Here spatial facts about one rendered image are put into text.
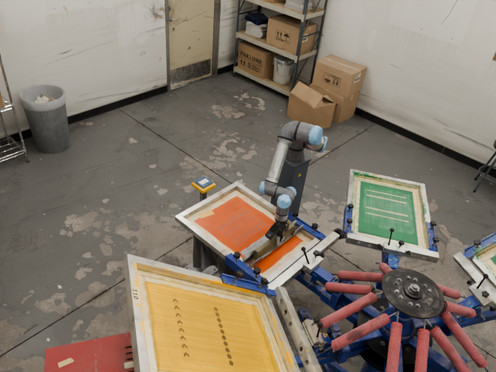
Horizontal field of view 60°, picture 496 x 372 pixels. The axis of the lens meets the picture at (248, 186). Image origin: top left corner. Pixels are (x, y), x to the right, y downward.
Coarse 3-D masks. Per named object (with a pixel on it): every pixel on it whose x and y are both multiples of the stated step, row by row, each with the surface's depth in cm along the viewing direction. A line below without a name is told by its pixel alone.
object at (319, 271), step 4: (316, 268) 251; (320, 268) 251; (308, 272) 253; (312, 272) 250; (316, 272) 248; (320, 272) 249; (324, 272) 249; (328, 272) 249; (320, 276) 247; (324, 276) 247; (328, 276) 247; (332, 276) 247; (320, 280) 248; (324, 280) 246; (328, 280) 244; (324, 284) 247
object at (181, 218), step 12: (228, 192) 310; (252, 192) 310; (204, 204) 296; (264, 204) 301; (180, 216) 283; (192, 228) 275; (204, 240) 268; (312, 240) 277; (216, 252) 265; (228, 252) 261; (300, 252) 267; (288, 264) 258; (276, 276) 250
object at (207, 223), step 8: (216, 208) 298; (208, 216) 291; (216, 216) 291; (224, 216) 292; (200, 224) 284; (208, 224) 284; (216, 232) 279; (224, 240) 274; (248, 240) 276; (256, 240) 277; (232, 248) 270; (240, 248) 270; (272, 256) 267; (280, 256) 268; (256, 264) 261; (264, 264) 261; (272, 264) 262
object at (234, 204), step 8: (232, 200) 306; (240, 200) 307; (224, 208) 299; (232, 208) 299; (240, 208) 300; (248, 208) 301; (264, 216) 296; (272, 224) 290; (264, 232) 283; (288, 240) 280; (296, 240) 280; (280, 248) 273; (288, 248) 274
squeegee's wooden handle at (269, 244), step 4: (292, 224) 276; (292, 228) 276; (284, 232) 270; (288, 232) 274; (276, 236) 266; (284, 236) 272; (268, 240) 263; (272, 240) 263; (276, 240) 266; (264, 244) 260; (268, 244) 260; (272, 244) 265; (260, 248) 257; (264, 248) 258; (268, 248) 262; (256, 252) 255; (260, 252) 257; (264, 252) 261; (256, 256) 257
